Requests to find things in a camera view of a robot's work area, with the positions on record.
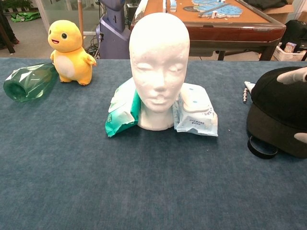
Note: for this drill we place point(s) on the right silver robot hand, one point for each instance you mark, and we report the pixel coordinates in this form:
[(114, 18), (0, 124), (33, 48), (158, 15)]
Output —
[(293, 75)]

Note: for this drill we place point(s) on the black baseball cap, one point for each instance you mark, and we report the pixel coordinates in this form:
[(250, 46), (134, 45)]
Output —
[(275, 107)]

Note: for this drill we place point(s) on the white foam mannequin head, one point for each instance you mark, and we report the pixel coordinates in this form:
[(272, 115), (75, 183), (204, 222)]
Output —
[(158, 60)]

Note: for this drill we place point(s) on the white plastic basket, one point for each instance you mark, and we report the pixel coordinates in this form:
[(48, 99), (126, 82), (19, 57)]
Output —
[(290, 55)]

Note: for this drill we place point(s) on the white blue toothpaste tube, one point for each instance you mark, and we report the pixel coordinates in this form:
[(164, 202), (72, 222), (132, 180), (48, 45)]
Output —
[(250, 85)]

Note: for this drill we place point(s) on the brown mahjong table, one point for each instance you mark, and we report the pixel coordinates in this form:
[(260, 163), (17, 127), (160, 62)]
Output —
[(235, 31)]

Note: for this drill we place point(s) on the blue white mahjong tiles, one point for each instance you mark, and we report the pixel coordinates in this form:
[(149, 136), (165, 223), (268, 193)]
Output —
[(216, 8)]

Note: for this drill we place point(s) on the white blue wet wipes pack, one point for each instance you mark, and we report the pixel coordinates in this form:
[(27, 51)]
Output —
[(196, 117)]

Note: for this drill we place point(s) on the green wet wipes pack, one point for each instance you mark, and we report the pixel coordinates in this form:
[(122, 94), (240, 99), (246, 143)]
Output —
[(122, 115)]

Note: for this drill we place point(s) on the blue felt table mat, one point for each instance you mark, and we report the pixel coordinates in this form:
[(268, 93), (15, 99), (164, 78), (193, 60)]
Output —
[(120, 179)]

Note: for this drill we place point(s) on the wooden pole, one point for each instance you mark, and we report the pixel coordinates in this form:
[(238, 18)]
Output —
[(81, 16)]

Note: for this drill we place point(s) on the yellow plush toy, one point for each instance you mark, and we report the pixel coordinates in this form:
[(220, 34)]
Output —
[(69, 57)]

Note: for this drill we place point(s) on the green faceted plastic bottle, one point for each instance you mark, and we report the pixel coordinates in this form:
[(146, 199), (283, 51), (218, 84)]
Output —
[(31, 81)]

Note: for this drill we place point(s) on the green bag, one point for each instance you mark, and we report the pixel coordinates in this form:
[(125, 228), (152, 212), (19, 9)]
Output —
[(25, 16)]

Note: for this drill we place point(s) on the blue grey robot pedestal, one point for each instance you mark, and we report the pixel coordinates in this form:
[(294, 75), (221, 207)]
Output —
[(112, 31)]

